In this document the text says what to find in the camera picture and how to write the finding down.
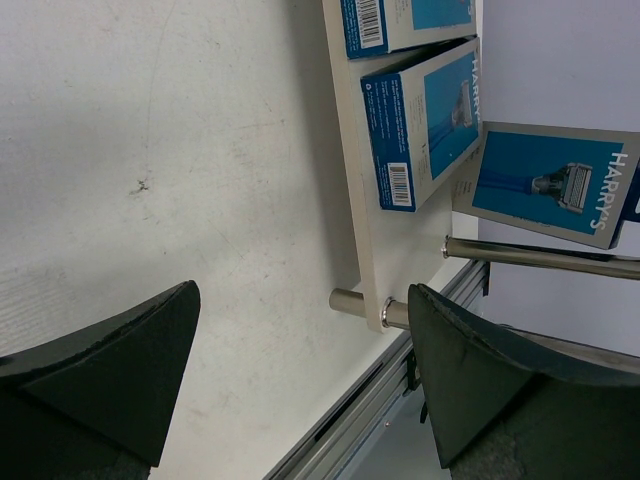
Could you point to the blue Harry's box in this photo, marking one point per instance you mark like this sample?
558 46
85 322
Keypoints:
380 27
568 183
424 118

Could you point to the aluminium mounting rail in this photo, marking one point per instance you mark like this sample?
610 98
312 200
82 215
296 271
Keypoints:
373 430

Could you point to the white two-tier shelf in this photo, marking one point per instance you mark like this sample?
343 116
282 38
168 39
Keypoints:
397 249

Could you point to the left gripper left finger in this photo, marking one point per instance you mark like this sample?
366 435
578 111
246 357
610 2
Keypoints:
98 403

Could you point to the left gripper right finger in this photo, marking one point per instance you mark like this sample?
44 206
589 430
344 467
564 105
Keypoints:
504 407

